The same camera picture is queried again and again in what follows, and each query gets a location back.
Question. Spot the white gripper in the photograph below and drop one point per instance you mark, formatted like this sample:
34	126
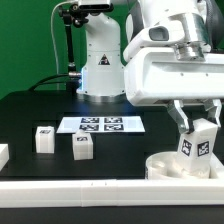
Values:
154	77

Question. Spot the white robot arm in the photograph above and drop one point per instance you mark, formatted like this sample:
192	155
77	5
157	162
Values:
191	28

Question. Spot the paper sheet with tags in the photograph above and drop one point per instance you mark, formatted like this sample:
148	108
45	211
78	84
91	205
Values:
100	124

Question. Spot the white front fence wall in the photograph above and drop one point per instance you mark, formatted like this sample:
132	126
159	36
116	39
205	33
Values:
94	193

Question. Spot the white fence wall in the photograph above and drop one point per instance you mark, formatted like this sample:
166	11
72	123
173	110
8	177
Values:
4	155
94	193

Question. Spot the white camera on mount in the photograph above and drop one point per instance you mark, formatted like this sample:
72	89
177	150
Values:
95	5

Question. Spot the white left fence wall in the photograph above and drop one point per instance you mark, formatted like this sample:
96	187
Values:
4	155

